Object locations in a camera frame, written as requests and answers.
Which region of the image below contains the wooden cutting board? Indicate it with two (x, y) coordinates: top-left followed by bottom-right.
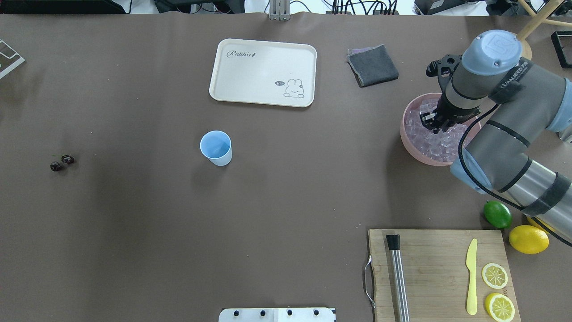
(368, 229), (510, 322)

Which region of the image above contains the lemon slice upper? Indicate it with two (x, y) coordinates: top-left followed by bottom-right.
(481, 263), (509, 289)

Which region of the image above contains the light blue cup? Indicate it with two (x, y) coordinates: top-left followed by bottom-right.
(199, 130), (232, 166)

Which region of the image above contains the steel muddler black tip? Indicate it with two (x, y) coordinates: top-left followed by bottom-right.
(386, 234), (411, 322)

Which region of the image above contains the yellow plastic knife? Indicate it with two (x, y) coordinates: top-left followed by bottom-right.
(465, 238), (478, 316)

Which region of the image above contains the pink bowl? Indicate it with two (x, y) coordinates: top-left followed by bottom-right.
(400, 93), (482, 167)

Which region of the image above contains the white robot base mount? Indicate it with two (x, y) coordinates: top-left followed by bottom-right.
(218, 307), (337, 322)

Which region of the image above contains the whole yellow lemon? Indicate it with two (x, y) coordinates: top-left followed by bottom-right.
(509, 225), (550, 254)

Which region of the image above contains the clear ice cubes pile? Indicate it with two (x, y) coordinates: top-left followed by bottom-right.
(404, 99), (474, 162)

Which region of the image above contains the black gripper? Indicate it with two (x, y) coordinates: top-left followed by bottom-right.
(420, 99), (480, 134)

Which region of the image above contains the cream rabbit tray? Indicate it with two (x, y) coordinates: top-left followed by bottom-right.
(209, 38), (317, 108)

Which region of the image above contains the lemon half lower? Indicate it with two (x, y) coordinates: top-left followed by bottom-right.
(484, 292), (516, 322)

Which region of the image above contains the dark cherry right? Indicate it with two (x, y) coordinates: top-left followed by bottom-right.
(61, 155), (75, 165)

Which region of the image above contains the green lime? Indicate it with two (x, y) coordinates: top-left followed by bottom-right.
(484, 200), (513, 229)

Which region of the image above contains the dark cherry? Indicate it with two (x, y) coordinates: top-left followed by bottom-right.
(61, 155), (75, 165)
(50, 161), (63, 172)

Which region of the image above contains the grey folded cloth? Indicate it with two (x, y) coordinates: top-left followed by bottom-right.
(347, 43), (399, 87)

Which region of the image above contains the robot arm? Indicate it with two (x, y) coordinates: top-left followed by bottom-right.
(420, 30), (572, 246)

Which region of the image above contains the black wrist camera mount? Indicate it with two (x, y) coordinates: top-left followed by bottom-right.
(425, 54), (462, 93)

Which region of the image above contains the dark cherry left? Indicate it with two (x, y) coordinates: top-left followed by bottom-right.
(50, 161), (63, 172)

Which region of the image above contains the wooden cup stand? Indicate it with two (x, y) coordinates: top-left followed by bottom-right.
(509, 0), (572, 60)

